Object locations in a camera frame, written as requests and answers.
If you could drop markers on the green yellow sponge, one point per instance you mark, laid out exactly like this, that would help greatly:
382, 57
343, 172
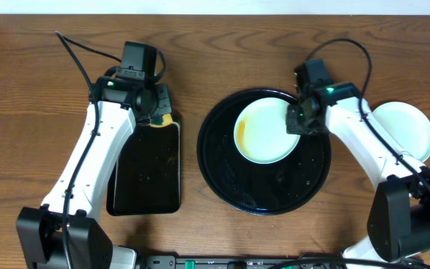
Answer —
161, 121

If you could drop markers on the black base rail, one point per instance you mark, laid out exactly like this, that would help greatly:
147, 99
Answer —
303, 262

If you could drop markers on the black rectangular tray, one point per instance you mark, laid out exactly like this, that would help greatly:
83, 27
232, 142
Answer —
146, 178

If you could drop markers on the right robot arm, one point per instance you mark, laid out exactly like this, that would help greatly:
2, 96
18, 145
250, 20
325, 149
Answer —
398, 225

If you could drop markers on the round black tray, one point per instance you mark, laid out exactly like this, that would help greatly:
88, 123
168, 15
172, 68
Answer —
261, 189

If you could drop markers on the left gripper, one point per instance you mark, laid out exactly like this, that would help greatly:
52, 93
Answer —
163, 103

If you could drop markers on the light blue plate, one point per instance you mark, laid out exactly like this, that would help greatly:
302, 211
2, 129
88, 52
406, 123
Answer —
260, 131
408, 125

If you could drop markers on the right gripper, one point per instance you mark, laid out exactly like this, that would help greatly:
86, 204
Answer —
293, 125

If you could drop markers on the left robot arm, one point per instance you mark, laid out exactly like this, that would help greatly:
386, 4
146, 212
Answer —
64, 232

